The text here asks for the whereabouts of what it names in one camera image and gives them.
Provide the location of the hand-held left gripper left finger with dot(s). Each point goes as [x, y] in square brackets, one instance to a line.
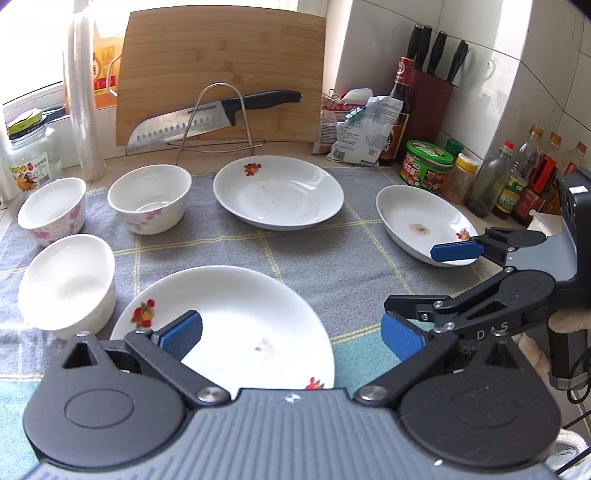
[182, 332]

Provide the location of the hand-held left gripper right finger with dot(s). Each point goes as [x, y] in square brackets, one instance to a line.
[401, 337]

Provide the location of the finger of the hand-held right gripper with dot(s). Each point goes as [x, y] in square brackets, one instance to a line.
[455, 253]
[489, 300]

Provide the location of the white plate with fruit print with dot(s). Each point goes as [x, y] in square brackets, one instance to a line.
[415, 221]
[249, 318]
[278, 191]

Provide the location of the plain white bowl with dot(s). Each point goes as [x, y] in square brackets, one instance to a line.
[67, 281]

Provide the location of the pink floral white bowl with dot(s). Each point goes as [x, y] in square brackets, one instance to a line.
[51, 207]
[149, 196]

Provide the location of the person's right hand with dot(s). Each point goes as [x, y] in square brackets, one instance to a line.
[572, 321]

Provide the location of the white plastic container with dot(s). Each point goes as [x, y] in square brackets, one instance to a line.
[538, 221]

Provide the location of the red label sauce bottle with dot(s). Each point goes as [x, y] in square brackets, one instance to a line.
[535, 203]

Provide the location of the yellow lidded spice jar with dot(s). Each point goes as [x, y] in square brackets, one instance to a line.
[459, 180]

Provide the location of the green lidded sauce tub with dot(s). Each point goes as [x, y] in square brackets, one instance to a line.
[425, 170]

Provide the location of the gold capped condiment bottle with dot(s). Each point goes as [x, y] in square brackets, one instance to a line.
[577, 159]

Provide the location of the small green capped bottle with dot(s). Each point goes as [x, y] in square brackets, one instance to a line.
[455, 146]

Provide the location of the grey checkered cloth mat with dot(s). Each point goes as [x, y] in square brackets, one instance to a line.
[323, 263]

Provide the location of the dark soy sauce bottle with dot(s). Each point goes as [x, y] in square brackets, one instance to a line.
[399, 124]

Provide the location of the dark red knife block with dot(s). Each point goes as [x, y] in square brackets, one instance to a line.
[429, 110]

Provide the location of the white and blue snack bag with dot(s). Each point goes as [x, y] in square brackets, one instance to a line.
[364, 134]

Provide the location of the white jacket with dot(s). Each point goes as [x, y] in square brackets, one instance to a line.
[575, 454]

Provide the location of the red and white snack bag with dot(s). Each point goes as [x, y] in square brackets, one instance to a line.
[330, 120]

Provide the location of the black knife in block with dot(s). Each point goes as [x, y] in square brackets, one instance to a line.
[441, 50]
[427, 44]
[415, 44]
[458, 57]

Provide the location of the glass jar with label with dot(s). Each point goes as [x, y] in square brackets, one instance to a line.
[32, 170]

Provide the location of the dark teal container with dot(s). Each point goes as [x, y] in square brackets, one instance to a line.
[55, 113]

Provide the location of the orange carton box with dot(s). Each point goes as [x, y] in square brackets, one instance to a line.
[105, 64]

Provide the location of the bamboo cutting board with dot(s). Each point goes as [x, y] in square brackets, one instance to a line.
[221, 55]

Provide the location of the clear wall hook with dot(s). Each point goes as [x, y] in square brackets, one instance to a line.
[490, 68]

